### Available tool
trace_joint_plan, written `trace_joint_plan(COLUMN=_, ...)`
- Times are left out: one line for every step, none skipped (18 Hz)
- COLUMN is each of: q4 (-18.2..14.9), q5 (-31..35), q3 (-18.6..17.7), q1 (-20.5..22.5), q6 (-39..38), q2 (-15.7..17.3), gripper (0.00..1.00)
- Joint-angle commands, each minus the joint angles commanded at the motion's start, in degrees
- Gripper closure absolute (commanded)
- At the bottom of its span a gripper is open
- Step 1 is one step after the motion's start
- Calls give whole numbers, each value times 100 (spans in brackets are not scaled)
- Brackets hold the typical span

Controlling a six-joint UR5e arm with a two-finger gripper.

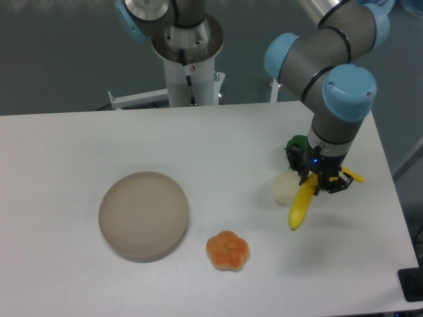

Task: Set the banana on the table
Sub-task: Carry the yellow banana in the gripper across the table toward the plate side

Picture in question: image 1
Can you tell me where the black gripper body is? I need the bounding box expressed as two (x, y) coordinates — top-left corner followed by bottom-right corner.
(286, 145), (346, 185)

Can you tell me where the yellow banana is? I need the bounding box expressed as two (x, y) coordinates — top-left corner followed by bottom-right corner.
(288, 166), (365, 231)

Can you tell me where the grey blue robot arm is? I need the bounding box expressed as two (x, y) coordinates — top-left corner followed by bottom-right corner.
(115, 1), (390, 194)

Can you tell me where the white garlic bulb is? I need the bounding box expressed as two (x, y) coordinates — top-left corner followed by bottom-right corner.
(272, 170), (300, 204)

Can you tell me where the green pepper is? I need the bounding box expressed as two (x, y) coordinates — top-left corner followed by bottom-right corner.
(285, 135), (307, 150)

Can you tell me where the orange knotted bread roll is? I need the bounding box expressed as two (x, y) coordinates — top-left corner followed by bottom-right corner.
(206, 230), (250, 271)

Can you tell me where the black box at edge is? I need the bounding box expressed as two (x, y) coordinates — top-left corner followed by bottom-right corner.
(397, 267), (422, 302)

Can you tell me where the beige round plate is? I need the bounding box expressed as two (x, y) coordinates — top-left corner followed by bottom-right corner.
(98, 172), (190, 263)

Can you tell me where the white metal base bracket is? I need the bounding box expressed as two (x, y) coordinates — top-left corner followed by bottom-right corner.
(108, 89), (168, 110)

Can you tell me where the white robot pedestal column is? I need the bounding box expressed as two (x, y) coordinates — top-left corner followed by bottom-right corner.
(151, 14), (224, 108)

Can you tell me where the black cable on pedestal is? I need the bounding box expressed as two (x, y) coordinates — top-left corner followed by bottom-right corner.
(178, 48), (198, 107)

